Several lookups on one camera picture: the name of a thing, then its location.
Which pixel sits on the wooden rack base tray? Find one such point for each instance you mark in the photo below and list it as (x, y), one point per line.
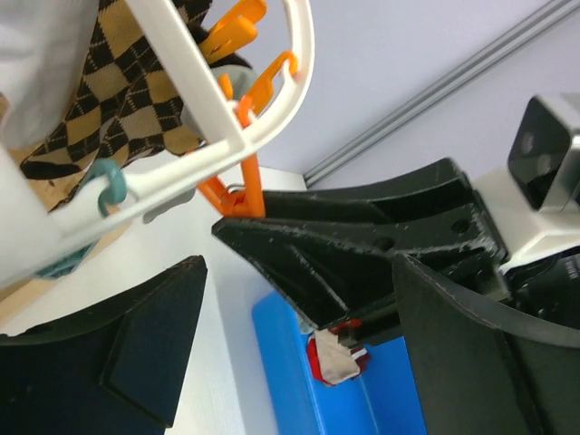
(30, 240)

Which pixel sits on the brown argyle sock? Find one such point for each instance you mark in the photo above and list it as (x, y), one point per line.
(126, 107)

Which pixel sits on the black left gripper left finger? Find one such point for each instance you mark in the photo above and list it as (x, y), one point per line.
(115, 367)

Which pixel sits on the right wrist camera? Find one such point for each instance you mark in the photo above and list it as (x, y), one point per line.
(534, 199)

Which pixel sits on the aluminium frame rail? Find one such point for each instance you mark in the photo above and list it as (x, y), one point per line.
(544, 19)

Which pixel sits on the white black striped sock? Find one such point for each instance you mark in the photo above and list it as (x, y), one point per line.
(43, 47)

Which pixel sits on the grey sock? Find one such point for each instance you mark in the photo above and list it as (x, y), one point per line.
(234, 80)

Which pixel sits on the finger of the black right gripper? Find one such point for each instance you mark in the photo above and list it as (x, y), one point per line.
(331, 272)

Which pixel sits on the white round clip hanger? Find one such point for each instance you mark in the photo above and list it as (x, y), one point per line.
(110, 196)

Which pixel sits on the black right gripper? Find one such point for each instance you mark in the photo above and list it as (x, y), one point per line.
(505, 276)

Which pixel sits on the red beige sock in bin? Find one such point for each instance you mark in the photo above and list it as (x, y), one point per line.
(332, 363)

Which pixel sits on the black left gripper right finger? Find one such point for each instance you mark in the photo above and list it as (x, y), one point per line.
(481, 367)

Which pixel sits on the blue plastic bin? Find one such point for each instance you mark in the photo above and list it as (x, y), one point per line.
(382, 400)

